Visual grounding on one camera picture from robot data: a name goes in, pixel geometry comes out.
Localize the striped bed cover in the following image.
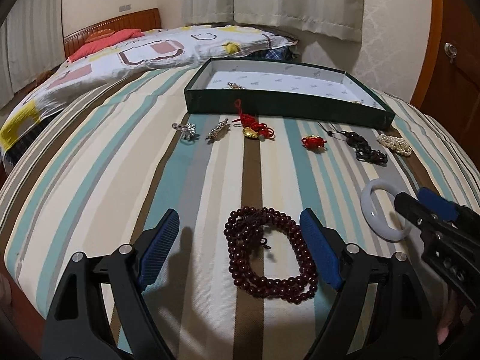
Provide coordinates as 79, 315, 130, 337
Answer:
1, 67, 479, 359

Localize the person's hand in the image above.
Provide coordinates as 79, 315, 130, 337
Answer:
436, 295, 473, 345

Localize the green shallow cardboard box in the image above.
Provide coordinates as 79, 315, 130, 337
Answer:
184, 58, 395, 130

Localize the blue plaid blanket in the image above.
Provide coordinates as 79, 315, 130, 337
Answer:
259, 46, 298, 62

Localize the silver door lock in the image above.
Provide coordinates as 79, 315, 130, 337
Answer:
443, 42, 458, 63

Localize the dark bead cord necklace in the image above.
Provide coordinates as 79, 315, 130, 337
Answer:
317, 120, 390, 167

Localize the white jade bangle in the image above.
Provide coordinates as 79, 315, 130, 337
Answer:
360, 178, 413, 242

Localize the wall socket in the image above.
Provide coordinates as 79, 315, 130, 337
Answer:
119, 4, 132, 12

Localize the gold pearl brooch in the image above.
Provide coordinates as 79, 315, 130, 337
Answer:
227, 82, 244, 89

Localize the silver rhinestone hair clip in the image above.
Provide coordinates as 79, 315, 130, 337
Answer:
205, 118, 230, 143

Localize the red knot gold charm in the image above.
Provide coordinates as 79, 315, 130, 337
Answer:
233, 99, 275, 141

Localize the wooden door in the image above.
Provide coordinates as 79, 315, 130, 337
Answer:
411, 0, 479, 166

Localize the dark red bead necklace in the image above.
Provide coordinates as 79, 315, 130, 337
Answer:
223, 205, 319, 305

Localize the small red knot ornament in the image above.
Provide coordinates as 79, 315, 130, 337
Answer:
301, 135, 327, 152

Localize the silver flower ring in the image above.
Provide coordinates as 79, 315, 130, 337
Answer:
171, 121, 200, 143

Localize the white patterned quilt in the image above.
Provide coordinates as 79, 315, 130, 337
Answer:
1, 25, 297, 155

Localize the left side striped curtain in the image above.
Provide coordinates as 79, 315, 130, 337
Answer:
1, 0, 65, 107

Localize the red pillow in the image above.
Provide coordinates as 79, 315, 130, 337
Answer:
67, 28, 144, 63

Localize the wooden headboard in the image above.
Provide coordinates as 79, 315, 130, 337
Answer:
64, 8, 161, 58

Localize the cream pearl bracelet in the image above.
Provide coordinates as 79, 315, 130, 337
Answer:
376, 132, 413, 157

